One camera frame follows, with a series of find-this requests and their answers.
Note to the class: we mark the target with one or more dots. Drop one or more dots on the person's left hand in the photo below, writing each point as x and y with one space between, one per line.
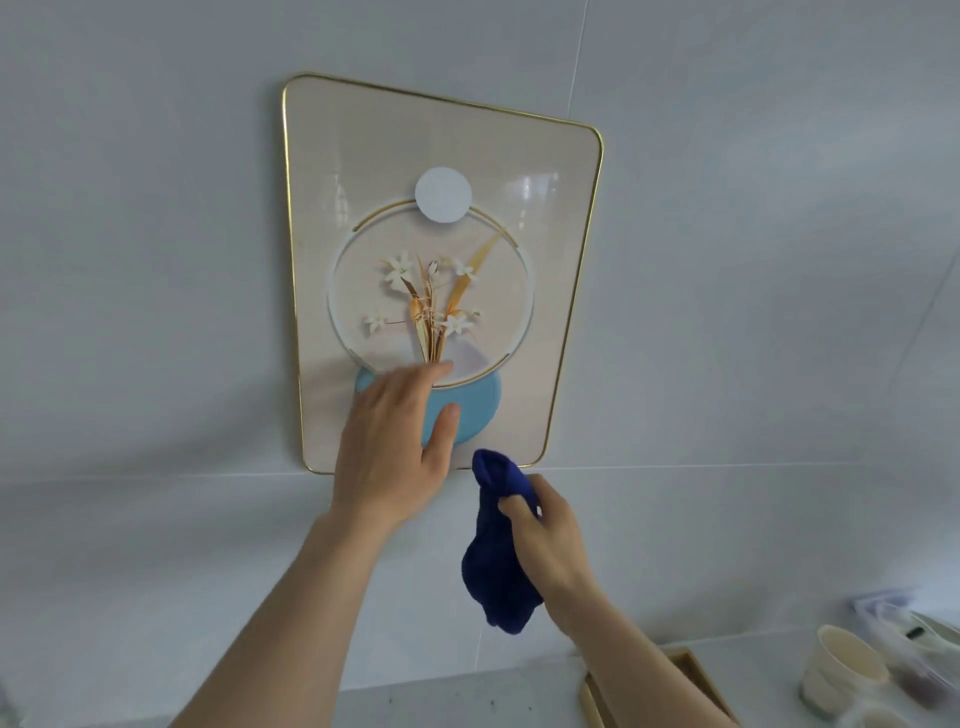
382 450

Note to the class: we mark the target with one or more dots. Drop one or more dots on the clear plastic bag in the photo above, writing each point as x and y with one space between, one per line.
896 637

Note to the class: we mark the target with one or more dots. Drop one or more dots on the person's right hand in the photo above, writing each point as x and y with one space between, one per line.
555 555

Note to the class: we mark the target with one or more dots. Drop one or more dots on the dark blue cloth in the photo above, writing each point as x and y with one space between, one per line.
495 570

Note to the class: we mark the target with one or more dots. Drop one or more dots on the white dish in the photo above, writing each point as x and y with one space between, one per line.
937 631

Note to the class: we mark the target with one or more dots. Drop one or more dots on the person's right forearm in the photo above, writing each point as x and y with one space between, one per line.
637 667

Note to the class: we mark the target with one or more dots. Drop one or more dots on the gold-framed flower wall picture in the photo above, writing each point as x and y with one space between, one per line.
352 187

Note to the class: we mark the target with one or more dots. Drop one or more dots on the cream paper cup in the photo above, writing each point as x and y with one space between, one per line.
840 667

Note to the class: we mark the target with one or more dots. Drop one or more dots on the person's left thumb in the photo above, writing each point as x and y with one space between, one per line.
444 439

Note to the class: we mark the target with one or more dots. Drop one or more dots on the wooden tray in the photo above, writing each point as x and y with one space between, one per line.
701 679

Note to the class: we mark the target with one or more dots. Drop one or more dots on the person's right thumb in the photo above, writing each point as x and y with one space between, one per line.
519 521

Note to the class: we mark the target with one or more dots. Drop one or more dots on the person's left forearm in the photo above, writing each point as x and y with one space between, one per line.
292 630

